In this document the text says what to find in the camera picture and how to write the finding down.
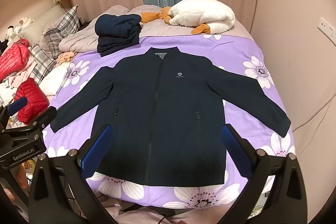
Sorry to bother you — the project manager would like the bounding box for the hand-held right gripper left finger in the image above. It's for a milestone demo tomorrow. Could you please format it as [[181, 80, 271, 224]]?
[[28, 123, 116, 224]]

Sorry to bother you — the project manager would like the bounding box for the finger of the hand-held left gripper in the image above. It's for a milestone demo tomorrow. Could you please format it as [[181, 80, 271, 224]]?
[[26, 106, 58, 128], [7, 97, 29, 116]]

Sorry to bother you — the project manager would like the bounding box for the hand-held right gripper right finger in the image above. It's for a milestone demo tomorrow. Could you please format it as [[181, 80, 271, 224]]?
[[217, 123, 308, 224]]

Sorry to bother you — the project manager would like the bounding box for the navy zip jacket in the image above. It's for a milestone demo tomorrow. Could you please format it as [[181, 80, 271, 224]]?
[[49, 47, 292, 187]]

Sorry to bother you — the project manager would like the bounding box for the stack of folded navy clothes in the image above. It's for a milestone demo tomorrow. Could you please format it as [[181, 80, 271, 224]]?
[[95, 13, 142, 57]]

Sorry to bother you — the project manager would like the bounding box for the red down jacket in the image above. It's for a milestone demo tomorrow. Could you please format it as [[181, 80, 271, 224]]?
[[0, 39, 31, 83], [14, 78, 50, 124]]

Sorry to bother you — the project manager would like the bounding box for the white pillow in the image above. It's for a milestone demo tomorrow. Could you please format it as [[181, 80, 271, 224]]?
[[39, 65, 69, 96]]

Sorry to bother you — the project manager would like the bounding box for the grey plaid cloth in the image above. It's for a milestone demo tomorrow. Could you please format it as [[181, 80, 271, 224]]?
[[28, 44, 57, 86]]

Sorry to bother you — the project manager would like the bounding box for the peach cloth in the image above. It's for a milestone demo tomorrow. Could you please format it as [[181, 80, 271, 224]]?
[[56, 52, 77, 66]]

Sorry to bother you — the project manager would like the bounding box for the grey plaid pillow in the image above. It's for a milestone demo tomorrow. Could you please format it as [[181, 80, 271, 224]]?
[[39, 5, 81, 59]]

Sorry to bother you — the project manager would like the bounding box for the purple floral bedsheet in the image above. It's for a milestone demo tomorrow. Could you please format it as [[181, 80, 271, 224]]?
[[42, 34, 296, 210]]

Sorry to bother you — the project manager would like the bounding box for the white goose plush toy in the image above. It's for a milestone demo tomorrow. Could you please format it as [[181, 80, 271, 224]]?
[[141, 0, 236, 35]]

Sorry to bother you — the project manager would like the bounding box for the black cable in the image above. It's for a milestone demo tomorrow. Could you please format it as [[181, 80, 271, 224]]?
[[154, 209, 177, 224]]

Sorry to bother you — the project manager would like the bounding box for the white wall power strip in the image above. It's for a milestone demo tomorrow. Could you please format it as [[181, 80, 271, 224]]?
[[318, 17, 336, 39]]

